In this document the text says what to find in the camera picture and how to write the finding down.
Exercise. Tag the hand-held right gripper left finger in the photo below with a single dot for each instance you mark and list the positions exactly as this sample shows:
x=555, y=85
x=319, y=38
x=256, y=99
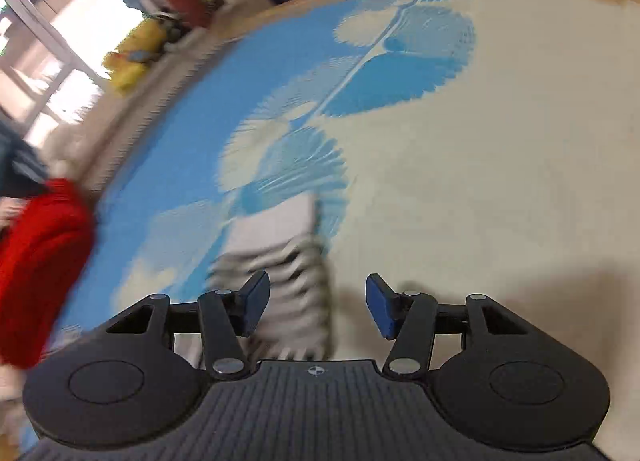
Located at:
x=257, y=302

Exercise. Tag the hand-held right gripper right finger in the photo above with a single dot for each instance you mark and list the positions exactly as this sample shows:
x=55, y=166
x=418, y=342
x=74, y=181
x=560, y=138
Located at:
x=380, y=307

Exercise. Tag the black white striped hooded top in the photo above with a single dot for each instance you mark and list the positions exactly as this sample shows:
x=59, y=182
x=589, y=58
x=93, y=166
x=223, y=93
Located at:
x=295, y=261

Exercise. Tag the blue leaf printed bed mat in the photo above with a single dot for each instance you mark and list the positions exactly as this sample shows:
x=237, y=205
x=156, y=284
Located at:
x=450, y=166

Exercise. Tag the red blanket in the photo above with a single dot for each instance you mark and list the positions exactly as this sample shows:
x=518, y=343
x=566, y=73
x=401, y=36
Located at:
x=40, y=266

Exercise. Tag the white fluffy plush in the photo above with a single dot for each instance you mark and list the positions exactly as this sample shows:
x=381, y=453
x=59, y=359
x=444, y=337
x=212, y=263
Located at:
x=65, y=153

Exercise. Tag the yellow plush toy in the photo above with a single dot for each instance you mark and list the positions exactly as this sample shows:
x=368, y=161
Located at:
x=142, y=37
x=125, y=73

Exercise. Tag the dark teal shark plush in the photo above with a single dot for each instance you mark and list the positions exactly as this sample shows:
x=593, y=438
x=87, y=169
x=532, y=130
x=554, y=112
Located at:
x=20, y=161

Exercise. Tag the window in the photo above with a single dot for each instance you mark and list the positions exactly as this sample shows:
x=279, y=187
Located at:
x=30, y=16

